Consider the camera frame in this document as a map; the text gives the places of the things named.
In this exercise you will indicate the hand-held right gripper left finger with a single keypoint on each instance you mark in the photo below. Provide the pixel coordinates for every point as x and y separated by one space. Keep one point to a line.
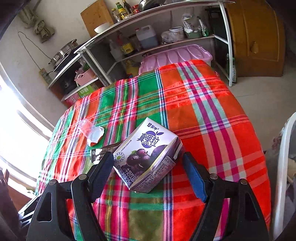
108 167

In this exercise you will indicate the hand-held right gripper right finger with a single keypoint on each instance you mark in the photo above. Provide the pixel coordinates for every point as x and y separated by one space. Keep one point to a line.
196 179

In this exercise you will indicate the blueberry milk carton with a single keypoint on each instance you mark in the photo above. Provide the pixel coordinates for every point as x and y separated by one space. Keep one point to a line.
148 148

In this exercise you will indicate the brown snack wrapper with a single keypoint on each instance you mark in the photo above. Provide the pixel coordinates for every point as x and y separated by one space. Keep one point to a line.
101 151

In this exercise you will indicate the clear plastic cup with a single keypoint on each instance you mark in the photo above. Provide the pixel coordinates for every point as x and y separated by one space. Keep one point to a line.
89 128

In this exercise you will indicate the plaid tablecloth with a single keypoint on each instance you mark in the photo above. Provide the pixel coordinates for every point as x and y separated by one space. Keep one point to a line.
208 115

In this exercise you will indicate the pink cardboard box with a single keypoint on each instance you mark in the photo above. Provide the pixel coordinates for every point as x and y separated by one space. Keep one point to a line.
71 98

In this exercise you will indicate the green cardboard box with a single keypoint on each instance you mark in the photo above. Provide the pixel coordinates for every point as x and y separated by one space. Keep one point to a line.
87 90

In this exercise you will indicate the black kitchen appliance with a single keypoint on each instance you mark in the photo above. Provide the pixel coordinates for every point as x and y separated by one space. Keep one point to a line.
67 85

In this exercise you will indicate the pink plastic basket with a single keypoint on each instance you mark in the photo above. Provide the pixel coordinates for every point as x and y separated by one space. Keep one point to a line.
84 77

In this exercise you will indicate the window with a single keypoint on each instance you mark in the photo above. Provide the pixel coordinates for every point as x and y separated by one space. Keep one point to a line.
18 129

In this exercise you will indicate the small white shelf rack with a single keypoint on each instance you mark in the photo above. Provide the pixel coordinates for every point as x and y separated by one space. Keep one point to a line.
69 66

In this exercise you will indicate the white power strip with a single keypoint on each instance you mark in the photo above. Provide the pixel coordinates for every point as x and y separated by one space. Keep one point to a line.
45 76

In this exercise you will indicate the black induction cooker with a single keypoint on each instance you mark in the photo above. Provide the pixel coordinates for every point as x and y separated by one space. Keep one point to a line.
67 61

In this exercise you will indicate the green glass bottle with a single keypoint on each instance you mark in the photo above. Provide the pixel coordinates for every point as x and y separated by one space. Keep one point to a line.
231 69

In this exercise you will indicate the clear plastic bottle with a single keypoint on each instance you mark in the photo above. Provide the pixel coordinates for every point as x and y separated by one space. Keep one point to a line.
115 51

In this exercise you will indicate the steel cooking pot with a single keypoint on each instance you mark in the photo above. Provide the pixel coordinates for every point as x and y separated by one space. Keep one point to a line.
62 52

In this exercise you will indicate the pink storage box lid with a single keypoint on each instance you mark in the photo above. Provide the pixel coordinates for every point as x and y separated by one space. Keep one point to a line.
175 56

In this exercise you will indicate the long white shelf rack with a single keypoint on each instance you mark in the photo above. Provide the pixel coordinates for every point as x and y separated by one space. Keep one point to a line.
161 45

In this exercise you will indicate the plastic jug dark liquid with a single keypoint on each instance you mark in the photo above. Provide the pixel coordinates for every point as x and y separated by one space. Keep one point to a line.
146 37

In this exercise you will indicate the white ceramic bowl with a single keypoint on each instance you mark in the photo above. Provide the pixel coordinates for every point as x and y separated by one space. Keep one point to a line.
101 27

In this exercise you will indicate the crumpled plastic bag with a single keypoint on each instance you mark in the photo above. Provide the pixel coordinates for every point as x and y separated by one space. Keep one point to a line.
167 38

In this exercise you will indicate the white plastic jar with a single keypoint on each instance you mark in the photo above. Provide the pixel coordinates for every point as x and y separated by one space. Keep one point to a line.
176 31

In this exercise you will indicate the clear seasoning bottle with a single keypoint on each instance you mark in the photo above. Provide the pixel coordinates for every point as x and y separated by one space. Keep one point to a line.
114 15

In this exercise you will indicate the hanging olive cloth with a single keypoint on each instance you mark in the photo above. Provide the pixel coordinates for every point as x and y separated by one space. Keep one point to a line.
42 30

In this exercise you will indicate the green food packets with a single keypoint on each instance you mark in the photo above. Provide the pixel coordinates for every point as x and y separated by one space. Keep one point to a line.
194 26

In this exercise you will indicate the wooden cutting board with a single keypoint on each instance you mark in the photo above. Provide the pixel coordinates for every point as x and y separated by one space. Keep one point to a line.
96 14

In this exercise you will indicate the wooden cabinet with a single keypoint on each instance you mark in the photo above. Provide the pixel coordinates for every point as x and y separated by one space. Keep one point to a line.
254 34

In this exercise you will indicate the green oil bottle yellow label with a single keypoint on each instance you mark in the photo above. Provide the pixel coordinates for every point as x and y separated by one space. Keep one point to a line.
120 10

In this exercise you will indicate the red seasoning container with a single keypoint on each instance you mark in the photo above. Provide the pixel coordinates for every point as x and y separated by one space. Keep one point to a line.
135 8

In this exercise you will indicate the dark sauce bottle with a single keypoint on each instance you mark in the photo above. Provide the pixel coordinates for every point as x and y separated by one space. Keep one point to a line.
126 7

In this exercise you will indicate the steel frying pan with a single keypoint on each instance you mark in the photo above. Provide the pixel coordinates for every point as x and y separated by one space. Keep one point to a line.
150 4

